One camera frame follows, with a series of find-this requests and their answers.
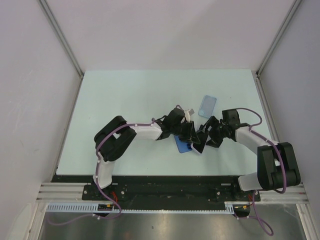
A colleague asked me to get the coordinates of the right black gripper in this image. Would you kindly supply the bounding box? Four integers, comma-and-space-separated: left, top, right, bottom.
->
196, 116, 228, 148

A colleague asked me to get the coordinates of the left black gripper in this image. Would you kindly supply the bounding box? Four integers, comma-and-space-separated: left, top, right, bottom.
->
170, 120, 201, 145

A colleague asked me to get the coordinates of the phone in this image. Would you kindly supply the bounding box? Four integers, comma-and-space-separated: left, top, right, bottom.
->
190, 143, 205, 154
174, 135, 192, 154

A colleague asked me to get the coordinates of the light blue phone case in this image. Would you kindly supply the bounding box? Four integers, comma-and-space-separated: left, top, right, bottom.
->
198, 95, 217, 119

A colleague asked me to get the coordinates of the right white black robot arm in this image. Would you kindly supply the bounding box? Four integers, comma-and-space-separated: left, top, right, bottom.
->
191, 108, 301, 201

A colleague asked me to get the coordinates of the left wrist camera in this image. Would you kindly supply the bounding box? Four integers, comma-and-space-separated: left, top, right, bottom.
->
184, 108, 195, 117

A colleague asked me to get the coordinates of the white slotted cable duct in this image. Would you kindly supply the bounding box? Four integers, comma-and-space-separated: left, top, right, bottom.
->
46, 202, 235, 215

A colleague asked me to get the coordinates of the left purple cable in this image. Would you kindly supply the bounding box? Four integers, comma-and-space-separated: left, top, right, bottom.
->
47, 104, 183, 226

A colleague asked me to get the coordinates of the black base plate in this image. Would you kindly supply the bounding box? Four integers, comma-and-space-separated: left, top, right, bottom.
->
52, 175, 260, 210

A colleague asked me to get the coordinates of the right aluminium frame post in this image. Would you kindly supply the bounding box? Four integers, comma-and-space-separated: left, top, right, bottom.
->
255, 0, 304, 78

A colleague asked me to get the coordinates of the aluminium frame post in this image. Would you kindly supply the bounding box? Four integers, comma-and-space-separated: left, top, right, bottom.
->
37, 0, 84, 80
255, 0, 304, 78

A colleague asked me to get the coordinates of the left aluminium frame post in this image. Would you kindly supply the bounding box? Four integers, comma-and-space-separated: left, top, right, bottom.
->
37, 0, 84, 80

